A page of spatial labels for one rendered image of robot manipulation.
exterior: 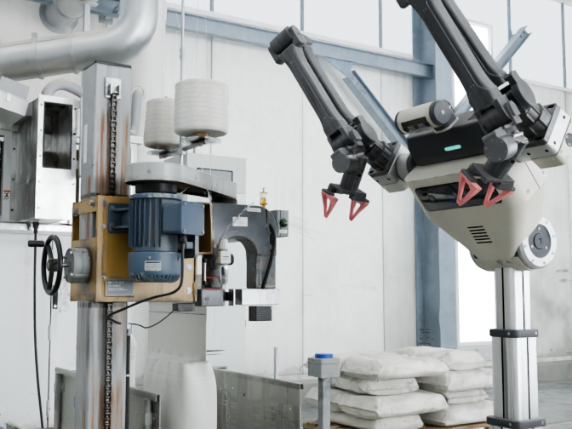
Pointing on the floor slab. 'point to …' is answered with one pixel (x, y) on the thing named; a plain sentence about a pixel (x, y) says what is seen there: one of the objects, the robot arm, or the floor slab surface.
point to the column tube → (90, 403)
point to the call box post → (323, 403)
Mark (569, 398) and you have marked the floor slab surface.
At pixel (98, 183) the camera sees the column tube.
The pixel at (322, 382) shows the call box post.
